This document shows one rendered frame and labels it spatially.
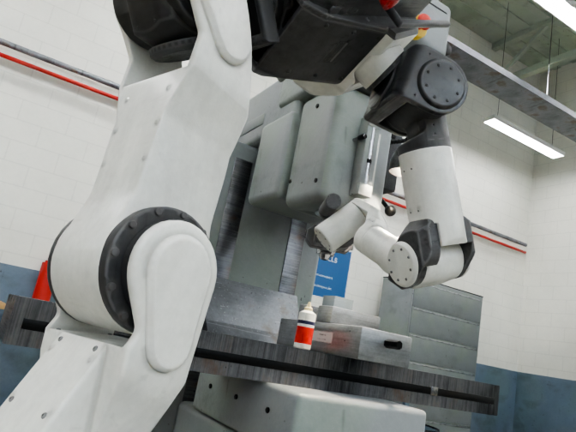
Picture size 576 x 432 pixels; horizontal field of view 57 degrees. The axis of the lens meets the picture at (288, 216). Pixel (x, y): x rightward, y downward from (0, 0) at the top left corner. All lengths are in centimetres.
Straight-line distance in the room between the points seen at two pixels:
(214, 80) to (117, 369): 34
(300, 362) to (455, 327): 577
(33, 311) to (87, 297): 42
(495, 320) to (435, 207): 769
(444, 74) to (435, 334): 587
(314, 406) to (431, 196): 46
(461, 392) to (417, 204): 74
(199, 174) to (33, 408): 30
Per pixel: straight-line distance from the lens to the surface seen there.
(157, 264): 55
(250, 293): 165
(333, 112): 136
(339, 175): 131
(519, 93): 547
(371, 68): 92
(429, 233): 88
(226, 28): 67
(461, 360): 701
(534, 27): 914
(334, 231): 111
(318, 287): 640
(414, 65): 90
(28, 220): 537
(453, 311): 689
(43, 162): 547
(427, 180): 90
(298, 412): 106
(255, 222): 169
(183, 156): 63
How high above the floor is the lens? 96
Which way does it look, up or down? 13 degrees up
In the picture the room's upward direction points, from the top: 11 degrees clockwise
